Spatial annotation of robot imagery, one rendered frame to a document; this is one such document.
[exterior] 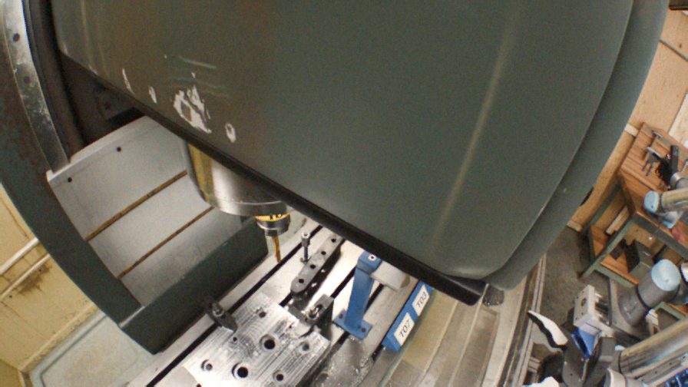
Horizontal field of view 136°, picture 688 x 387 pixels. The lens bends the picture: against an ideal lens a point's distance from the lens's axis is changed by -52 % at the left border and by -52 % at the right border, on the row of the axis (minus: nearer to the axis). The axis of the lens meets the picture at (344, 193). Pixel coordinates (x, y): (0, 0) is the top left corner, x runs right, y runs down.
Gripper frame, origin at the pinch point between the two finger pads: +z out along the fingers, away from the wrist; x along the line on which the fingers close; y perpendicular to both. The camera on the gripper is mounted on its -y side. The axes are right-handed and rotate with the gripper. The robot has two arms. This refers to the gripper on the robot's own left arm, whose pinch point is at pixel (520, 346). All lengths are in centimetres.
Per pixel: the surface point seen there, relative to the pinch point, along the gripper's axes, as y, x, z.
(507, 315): 63, 54, -23
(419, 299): 35.6, 22.9, 17.1
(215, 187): -23.2, -16.6, 35.4
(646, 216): 42, 176, -126
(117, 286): 29, -33, 85
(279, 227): -12.3, -9.7, 35.9
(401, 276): 8.4, 7.6, 23.1
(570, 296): 130, 154, -109
